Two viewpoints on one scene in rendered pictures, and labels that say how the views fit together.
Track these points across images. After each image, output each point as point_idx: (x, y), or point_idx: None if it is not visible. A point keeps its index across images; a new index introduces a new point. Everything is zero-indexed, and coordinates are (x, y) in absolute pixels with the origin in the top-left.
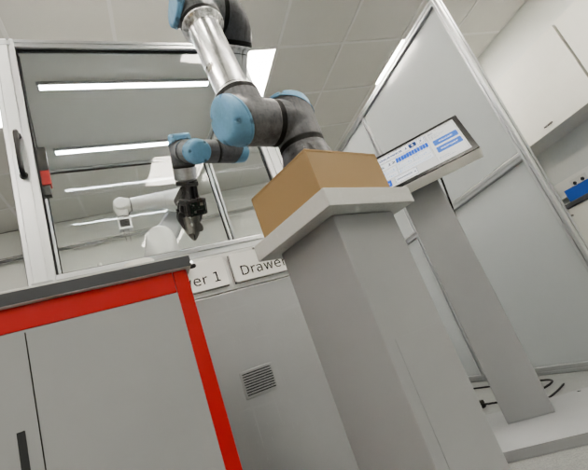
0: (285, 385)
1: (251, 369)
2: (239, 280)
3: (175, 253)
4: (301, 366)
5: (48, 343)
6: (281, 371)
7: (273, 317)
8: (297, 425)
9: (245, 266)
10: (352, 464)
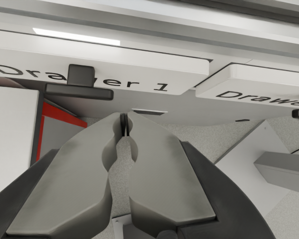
0: (167, 115)
1: (145, 110)
2: (201, 96)
3: (54, 7)
4: (191, 115)
5: None
6: (171, 114)
7: (205, 106)
8: (158, 118)
9: (239, 94)
10: (176, 124)
